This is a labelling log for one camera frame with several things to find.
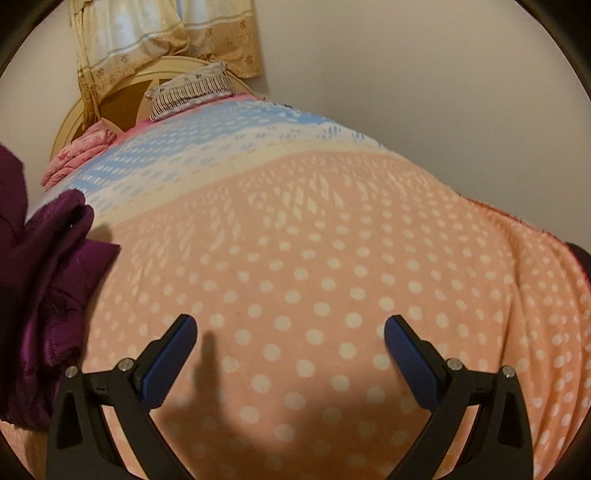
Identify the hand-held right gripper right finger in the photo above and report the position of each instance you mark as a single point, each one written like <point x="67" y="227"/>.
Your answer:
<point x="411" y="369"/>

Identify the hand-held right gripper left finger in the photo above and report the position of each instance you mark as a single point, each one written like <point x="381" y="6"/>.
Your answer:
<point x="168" y="364"/>

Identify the purple puffer jacket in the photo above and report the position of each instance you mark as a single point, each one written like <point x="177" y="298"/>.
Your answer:
<point x="41" y="277"/>

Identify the peach polka dot blanket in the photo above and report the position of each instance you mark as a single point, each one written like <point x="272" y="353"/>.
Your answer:
<point x="323" y="221"/>

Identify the pink floral quilt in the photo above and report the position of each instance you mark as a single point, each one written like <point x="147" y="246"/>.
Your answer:
<point x="76" y="152"/>

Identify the beige wooden headboard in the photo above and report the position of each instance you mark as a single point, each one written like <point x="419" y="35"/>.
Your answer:
<point x="120" y="106"/>

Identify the striped pillow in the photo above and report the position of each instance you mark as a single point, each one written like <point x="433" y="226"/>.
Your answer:
<point x="189" y="90"/>

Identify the beige floral curtain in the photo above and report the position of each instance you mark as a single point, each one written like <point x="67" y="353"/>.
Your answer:
<point x="138" y="41"/>

